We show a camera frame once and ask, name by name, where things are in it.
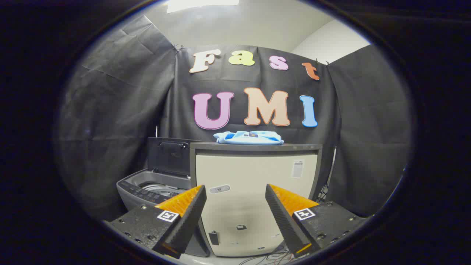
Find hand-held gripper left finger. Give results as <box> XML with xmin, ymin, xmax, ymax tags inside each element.
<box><xmin>103</xmin><ymin>185</ymin><xmax>207</xmax><ymax>259</ymax></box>

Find red and white floor cables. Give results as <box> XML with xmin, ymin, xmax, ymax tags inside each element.
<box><xmin>239</xmin><ymin>248</ymin><xmax>295</xmax><ymax>265</ymax></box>

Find grey washing machine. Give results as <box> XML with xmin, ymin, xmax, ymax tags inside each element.
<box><xmin>117</xmin><ymin>169</ymin><xmax>210</xmax><ymax>257</ymax></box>

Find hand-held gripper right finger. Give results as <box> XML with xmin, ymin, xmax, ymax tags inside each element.
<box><xmin>265</xmin><ymin>184</ymin><xmax>370</xmax><ymax>258</ymax></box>

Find black backdrop cloth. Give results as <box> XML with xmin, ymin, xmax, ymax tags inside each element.
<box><xmin>55</xmin><ymin>15</ymin><xmax>412</xmax><ymax>221</ymax></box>

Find light blue shirt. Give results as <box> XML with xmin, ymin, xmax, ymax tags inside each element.
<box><xmin>213</xmin><ymin>130</ymin><xmax>284</xmax><ymax>145</ymax></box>

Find beige cabinet with grey top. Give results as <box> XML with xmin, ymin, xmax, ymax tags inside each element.
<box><xmin>190</xmin><ymin>142</ymin><xmax>323</xmax><ymax>257</ymax></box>

